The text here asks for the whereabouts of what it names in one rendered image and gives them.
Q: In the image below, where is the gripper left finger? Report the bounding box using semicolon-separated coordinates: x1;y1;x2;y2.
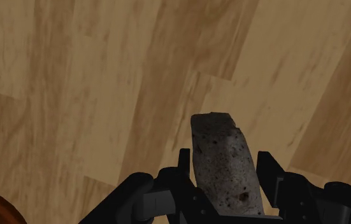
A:
78;148;221;224

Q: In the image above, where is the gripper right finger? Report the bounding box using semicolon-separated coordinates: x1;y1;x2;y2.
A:
256;151;351;224

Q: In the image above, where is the grey speckled stone block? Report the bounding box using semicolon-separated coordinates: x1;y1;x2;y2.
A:
190;112;266;216

